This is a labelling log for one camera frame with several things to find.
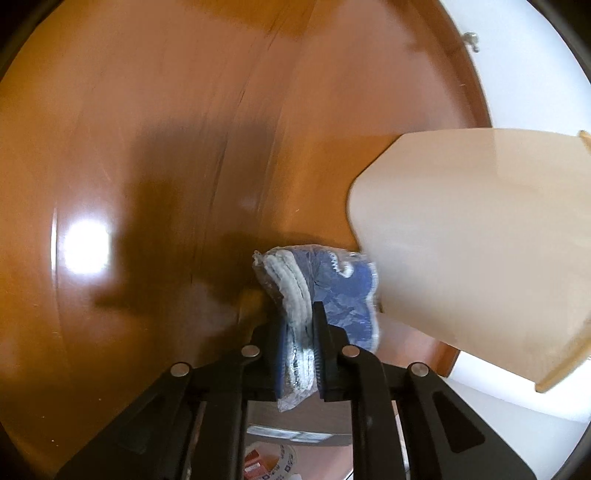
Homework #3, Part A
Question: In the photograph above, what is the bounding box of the white blue printed wrapper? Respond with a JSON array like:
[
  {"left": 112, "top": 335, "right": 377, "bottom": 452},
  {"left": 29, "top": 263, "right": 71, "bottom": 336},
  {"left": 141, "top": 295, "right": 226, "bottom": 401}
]
[{"left": 268, "top": 445, "right": 306, "bottom": 478}]

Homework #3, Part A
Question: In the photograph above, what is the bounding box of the beige plastic trash bin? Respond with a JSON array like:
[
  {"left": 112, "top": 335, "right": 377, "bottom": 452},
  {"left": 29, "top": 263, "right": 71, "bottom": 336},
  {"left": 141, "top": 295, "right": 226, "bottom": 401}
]
[{"left": 346, "top": 128, "right": 591, "bottom": 394}]

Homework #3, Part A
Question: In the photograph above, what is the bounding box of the blue white plastic wrapper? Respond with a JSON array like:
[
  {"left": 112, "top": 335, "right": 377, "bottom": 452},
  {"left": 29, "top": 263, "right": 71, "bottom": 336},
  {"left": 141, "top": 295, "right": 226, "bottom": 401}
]
[{"left": 253, "top": 244, "right": 382, "bottom": 412}]

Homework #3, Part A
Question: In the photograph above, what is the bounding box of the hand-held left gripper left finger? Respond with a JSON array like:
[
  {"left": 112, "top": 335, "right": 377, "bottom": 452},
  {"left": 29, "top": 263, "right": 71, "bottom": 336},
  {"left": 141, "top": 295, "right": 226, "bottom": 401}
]
[{"left": 55, "top": 320, "right": 288, "bottom": 480}]

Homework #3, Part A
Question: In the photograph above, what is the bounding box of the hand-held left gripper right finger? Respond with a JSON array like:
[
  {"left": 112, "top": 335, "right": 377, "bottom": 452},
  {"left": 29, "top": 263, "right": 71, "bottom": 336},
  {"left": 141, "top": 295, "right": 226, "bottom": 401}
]
[{"left": 313, "top": 301, "right": 539, "bottom": 480}]

